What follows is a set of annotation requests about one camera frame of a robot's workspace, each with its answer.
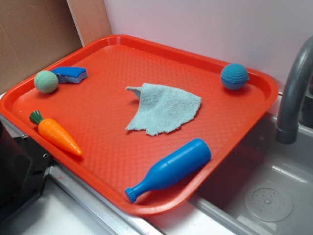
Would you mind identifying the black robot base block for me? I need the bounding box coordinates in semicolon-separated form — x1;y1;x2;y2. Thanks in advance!
0;121;52;206

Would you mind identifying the blue sponge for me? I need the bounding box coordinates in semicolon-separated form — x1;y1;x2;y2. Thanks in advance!
51;67;88;84

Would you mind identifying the light blue cloth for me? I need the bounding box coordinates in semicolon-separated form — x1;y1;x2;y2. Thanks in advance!
126;83;201;136

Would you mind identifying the orange plastic tray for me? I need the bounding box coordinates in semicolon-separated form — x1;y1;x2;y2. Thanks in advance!
0;35;278;216

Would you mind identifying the blue plastic toy bottle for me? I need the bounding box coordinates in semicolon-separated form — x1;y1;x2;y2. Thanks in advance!
125;139;211;203

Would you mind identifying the blue textured ball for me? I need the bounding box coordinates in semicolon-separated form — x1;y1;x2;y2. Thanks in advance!
220;64;249;91

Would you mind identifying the orange toy carrot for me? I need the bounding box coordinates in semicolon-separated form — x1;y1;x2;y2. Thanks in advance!
29;110;83;157

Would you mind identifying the light green textured ball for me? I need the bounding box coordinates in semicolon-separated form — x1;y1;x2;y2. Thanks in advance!
34;70;59;94

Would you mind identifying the grey plastic sink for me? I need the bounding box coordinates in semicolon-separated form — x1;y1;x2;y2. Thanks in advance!
146;115;313;235

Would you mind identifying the grey toy faucet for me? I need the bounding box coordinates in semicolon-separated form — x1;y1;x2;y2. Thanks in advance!
275;37;313;144

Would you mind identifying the brown cardboard panel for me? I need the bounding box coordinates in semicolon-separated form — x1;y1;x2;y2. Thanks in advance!
0;0;112;93

